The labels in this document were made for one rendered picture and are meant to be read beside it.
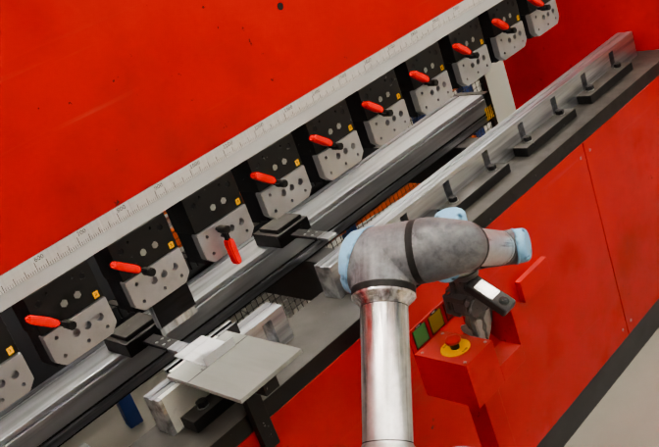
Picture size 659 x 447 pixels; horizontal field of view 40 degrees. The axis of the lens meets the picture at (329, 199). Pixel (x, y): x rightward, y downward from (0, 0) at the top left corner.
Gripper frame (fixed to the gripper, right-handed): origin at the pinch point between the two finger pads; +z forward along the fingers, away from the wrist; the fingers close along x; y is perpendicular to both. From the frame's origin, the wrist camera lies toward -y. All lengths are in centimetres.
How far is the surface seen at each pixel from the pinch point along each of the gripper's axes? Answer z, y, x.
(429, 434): 30.1, 19.5, 8.6
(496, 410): 16.6, -2.7, 5.1
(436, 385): 3.9, 4.8, 15.2
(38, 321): -54, 33, 84
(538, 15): -47, 37, -100
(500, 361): 2.5, -5.4, 2.8
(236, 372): -25, 19, 56
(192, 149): -66, 38, 36
